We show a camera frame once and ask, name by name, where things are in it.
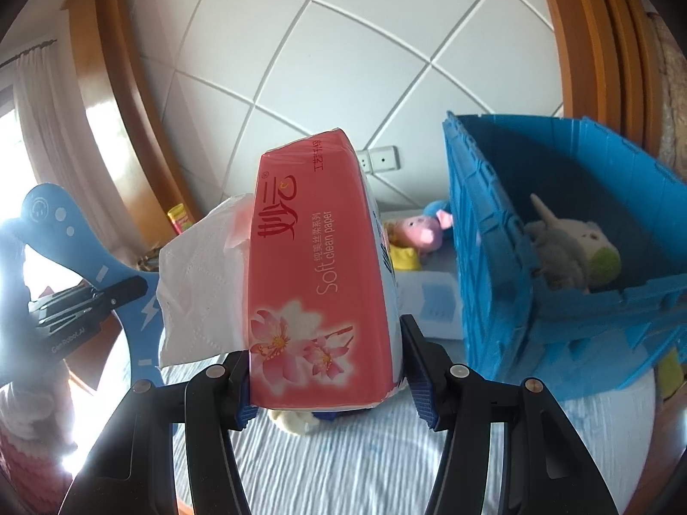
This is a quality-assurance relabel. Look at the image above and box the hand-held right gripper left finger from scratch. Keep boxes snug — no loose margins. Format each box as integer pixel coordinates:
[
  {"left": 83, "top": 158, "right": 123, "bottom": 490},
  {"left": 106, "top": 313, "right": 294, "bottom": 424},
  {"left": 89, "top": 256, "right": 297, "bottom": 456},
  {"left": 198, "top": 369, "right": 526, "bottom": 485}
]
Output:
[{"left": 61, "top": 351, "right": 259, "bottom": 515}]

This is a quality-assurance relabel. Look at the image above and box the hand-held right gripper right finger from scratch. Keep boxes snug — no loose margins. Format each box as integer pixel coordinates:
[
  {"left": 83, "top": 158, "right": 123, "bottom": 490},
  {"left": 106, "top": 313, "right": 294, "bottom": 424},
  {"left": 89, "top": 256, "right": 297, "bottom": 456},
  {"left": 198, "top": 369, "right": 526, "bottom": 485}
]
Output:
[{"left": 400, "top": 314, "right": 623, "bottom": 515}]

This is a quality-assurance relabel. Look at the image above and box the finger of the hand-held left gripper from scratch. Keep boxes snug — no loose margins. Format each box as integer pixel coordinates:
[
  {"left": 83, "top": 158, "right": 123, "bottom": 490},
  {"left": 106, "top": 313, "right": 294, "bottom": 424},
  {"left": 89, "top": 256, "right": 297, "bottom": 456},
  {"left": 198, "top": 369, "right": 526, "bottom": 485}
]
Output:
[{"left": 80, "top": 277, "right": 151, "bottom": 313}]

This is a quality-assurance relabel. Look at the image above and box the blue plastic crate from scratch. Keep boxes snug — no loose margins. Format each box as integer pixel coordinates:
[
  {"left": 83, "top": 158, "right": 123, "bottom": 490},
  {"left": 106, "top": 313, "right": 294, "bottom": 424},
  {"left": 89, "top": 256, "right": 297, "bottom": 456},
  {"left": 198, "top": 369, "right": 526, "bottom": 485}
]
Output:
[{"left": 441, "top": 112, "right": 687, "bottom": 400}]

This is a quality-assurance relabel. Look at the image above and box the pink floral tissue pack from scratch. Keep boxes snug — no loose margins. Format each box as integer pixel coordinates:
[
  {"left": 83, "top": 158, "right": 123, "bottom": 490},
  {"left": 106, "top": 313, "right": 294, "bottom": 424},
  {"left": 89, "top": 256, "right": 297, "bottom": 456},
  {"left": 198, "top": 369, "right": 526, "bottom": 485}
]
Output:
[{"left": 158, "top": 127, "right": 407, "bottom": 412}]

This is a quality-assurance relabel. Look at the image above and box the blue white plush toy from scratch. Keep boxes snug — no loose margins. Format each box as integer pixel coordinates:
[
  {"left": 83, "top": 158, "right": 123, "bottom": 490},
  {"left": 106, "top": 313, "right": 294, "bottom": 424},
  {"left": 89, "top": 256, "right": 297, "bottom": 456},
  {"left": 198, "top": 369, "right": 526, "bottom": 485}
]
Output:
[{"left": 270, "top": 409, "right": 372, "bottom": 436}]

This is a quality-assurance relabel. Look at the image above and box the white packet with blue square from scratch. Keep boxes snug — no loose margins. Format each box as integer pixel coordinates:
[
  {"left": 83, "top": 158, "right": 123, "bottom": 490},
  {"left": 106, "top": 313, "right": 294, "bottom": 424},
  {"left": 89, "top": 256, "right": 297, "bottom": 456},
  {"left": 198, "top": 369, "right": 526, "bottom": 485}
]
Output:
[{"left": 396, "top": 270, "right": 465, "bottom": 340}]

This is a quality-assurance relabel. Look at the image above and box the yellow canister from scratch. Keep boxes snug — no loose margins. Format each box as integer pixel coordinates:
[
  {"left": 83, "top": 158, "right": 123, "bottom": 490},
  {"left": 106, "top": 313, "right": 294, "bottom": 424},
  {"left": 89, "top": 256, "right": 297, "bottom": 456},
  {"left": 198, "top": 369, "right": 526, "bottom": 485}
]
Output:
[{"left": 167, "top": 203, "right": 197, "bottom": 236}]

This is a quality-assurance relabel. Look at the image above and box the light striped bed sheet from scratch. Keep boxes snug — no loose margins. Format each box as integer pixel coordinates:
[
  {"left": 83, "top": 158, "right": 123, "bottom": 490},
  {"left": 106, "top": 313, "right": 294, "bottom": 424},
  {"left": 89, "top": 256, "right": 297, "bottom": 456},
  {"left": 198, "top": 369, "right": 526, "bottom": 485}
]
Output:
[{"left": 80, "top": 209, "right": 663, "bottom": 515}]

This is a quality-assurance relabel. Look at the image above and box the pale window curtain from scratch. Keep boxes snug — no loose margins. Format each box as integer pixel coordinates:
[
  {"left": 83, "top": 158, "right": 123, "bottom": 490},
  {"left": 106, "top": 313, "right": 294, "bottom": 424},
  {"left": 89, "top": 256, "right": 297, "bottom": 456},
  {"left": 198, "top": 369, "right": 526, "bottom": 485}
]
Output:
[{"left": 0, "top": 37, "right": 77, "bottom": 212}]

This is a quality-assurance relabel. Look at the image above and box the pink pig plush toy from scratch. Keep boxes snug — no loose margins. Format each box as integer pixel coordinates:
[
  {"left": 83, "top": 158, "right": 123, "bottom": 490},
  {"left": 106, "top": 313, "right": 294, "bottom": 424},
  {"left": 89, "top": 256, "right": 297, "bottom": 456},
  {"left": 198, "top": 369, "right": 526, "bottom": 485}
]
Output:
[{"left": 389, "top": 209, "right": 455, "bottom": 272}]

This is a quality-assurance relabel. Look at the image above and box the grey plush toy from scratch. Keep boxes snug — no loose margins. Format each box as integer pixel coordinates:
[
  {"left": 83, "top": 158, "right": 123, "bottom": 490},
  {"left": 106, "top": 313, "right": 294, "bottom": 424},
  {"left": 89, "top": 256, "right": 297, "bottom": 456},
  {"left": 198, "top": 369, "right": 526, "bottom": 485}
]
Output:
[{"left": 523, "top": 193, "right": 583, "bottom": 293}]

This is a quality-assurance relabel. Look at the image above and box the person's red patterned clothing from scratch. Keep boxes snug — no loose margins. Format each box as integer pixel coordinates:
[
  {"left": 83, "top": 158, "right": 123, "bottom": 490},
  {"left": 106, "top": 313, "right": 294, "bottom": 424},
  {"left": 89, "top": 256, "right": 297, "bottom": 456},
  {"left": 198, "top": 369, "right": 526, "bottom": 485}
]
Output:
[{"left": 0, "top": 432, "right": 62, "bottom": 497}]

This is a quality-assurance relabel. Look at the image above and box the white green plush toy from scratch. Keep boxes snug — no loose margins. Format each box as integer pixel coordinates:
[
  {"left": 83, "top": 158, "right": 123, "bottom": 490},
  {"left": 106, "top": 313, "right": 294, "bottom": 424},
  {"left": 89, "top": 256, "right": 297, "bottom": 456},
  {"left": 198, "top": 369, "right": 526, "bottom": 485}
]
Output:
[{"left": 569, "top": 220, "right": 623, "bottom": 295}]

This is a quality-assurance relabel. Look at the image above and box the yellow-green object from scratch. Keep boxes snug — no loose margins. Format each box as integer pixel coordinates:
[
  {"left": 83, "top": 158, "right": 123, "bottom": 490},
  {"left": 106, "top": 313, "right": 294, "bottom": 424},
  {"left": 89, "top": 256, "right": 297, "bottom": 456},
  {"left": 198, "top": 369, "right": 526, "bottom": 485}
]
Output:
[{"left": 657, "top": 348, "right": 687, "bottom": 401}]

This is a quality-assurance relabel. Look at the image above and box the patterned cloth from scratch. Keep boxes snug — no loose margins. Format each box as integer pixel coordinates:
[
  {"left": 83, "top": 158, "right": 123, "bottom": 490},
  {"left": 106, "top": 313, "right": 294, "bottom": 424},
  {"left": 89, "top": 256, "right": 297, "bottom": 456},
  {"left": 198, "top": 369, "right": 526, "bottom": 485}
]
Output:
[{"left": 647, "top": 11, "right": 687, "bottom": 179}]

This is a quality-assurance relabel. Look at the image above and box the wooden wall panel frame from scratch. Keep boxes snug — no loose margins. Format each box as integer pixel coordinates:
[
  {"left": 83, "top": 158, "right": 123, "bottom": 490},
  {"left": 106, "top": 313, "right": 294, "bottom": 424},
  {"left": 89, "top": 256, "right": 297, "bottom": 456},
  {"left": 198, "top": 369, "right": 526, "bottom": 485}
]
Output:
[
  {"left": 70, "top": 0, "right": 207, "bottom": 261},
  {"left": 531, "top": 0, "right": 669, "bottom": 170}
]

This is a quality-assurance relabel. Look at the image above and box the white wall socket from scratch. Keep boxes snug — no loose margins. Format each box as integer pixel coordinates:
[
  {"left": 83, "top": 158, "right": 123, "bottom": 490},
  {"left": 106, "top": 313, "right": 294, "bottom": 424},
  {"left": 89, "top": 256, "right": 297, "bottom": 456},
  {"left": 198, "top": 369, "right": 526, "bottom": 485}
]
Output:
[{"left": 356, "top": 145, "right": 401, "bottom": 174}]

